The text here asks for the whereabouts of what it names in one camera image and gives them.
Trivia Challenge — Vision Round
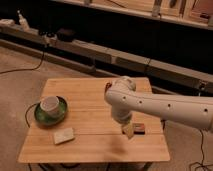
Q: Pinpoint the wooden table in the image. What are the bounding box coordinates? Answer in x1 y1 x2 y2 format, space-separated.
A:
18 78 170 163

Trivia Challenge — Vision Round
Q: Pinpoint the brown rectangular box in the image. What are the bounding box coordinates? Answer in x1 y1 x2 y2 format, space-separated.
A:
133 123 145 135

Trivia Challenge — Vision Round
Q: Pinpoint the green plate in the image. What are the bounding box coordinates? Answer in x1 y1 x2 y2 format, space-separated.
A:
34 96 68 126

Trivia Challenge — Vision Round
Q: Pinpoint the white spray bottle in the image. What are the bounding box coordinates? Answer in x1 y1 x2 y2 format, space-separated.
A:
17 11 30 31

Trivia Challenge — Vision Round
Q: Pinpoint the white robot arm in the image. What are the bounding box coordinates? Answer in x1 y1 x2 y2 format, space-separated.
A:
104 76 213 139

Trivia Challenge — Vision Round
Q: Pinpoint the black cable on floor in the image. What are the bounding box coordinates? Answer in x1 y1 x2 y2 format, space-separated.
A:
0 49 46 76

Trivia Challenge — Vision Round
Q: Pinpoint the dark object on ledge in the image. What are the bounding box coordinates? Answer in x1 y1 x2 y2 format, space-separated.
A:
56 28 75 42

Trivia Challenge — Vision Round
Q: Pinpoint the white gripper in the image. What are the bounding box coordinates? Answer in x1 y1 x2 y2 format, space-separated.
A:
111 108 134 139

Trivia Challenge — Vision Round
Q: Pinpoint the white sponge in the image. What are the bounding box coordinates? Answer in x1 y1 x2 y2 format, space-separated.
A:
53 128 75 145

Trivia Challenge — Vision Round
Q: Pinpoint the white cup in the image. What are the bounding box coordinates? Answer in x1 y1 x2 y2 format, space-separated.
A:
40 96 59 117

